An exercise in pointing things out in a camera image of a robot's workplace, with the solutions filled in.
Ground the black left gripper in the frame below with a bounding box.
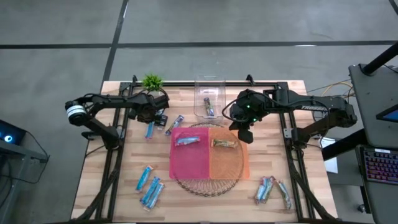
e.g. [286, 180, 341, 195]
[136, 95, 169, 127]

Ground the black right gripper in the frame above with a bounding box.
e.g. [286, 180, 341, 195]
[229, 89, 273, 145]

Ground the brown snack bar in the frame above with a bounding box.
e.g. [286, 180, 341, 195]
[211, 138, 239, 149]

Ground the multicoloured granola bar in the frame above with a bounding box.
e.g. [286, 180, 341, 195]
[203, 96, 216, 118]
[164, 114, 185, 136]

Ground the orange translucent plastic bin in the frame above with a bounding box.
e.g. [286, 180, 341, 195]
[208, 126, 251, 180]

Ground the small green artificial plant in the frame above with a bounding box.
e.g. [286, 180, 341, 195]
[141, 73, 164, 91]

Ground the clear plastic container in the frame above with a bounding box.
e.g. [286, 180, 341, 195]
[193, 73, 228, 124]

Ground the pink translucent plastic bin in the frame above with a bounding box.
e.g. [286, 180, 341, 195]
[169, 126, 211, 180]

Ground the round woven placemat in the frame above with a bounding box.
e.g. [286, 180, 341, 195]
[172, 121, 245, 198]

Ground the white paper sheet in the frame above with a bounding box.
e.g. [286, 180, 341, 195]
[318, 136, 339, 174]

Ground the black desk leg beam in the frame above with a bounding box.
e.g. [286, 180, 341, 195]
[322, 129, 368, 162]

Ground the grey side desk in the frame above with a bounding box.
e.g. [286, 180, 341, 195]
[348, 63, 398, 224]

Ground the black equipment cart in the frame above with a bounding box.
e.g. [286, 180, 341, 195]
[0, 119, 50, 224]

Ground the black backlit keyboard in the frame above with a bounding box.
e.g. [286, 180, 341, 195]
[363, 148, 398, 185]

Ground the black computer with blue light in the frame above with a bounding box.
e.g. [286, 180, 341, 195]
[0, 119, 27, 146]

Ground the tablet with blue screen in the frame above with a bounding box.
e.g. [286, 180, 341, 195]
[375, 104, 398, 124]

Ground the black diagonal pole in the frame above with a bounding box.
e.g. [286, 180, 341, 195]
[361, 42, 398, 76]

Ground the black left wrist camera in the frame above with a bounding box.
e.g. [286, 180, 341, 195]
[154, 94, 170, 109]

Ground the black aluminium table frame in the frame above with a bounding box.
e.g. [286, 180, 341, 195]
[72, 74, 337, 223]

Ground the yellow cable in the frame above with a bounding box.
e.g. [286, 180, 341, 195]
[310, 80, 355, 105]

